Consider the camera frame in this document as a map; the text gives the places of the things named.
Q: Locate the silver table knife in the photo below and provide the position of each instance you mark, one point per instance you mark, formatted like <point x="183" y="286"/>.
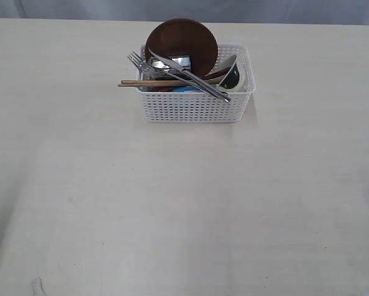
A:
<point x="200" y="82"/>

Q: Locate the wooden chopstick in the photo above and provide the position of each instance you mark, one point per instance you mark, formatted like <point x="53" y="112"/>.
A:
<point x="156" y="82"/>
<point x="134" y="85"/>

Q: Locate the silver fork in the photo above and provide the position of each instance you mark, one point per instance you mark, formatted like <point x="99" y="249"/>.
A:
<point x="152" y="73"/>

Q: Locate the shiny steel cup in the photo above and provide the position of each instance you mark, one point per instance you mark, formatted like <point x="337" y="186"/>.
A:
<point x="183" y="60"/>

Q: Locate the reddish wooden spoon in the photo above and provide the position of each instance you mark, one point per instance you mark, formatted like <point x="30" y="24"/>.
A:
<point x="216" y="74"/>

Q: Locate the brown wooden plate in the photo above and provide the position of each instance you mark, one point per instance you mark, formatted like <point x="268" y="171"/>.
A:
<point x="177" y="37"/>

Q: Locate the white perforated plastic basket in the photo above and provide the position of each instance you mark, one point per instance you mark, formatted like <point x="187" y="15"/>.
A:
<point x="199" y="107"/>

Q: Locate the white bowl dark inside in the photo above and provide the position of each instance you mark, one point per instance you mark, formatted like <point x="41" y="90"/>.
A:
<point x="235" y="79"/>

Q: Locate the blue tissue packet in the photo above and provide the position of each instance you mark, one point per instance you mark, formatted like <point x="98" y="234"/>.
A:
<point x="184" y="89"/>

